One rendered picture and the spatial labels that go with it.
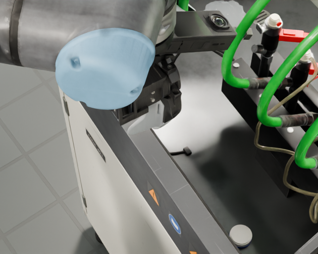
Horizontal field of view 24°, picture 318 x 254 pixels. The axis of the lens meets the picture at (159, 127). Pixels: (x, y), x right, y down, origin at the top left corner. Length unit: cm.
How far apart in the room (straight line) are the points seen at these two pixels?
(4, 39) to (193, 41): 26
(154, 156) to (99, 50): 66
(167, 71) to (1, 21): 25
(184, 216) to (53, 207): 112
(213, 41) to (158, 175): 43
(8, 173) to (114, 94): 175
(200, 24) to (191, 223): 43
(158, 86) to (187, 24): 8
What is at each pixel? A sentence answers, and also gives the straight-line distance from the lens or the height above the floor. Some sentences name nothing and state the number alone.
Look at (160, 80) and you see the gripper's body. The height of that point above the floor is 136.
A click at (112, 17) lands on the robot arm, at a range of 61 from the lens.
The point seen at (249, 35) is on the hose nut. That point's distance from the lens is 116.
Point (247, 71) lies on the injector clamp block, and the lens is 131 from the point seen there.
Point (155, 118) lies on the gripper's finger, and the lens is 90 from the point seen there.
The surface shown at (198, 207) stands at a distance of 119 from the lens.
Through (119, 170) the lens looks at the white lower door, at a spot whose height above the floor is 75.
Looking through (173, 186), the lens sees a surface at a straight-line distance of 121.
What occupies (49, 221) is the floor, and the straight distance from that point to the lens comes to 225.
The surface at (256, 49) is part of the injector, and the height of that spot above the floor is 107.
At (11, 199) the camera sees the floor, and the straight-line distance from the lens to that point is 230.
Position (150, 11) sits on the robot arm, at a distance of 63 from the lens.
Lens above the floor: 202
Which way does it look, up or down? 58 degrees down
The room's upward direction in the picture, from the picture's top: straight up
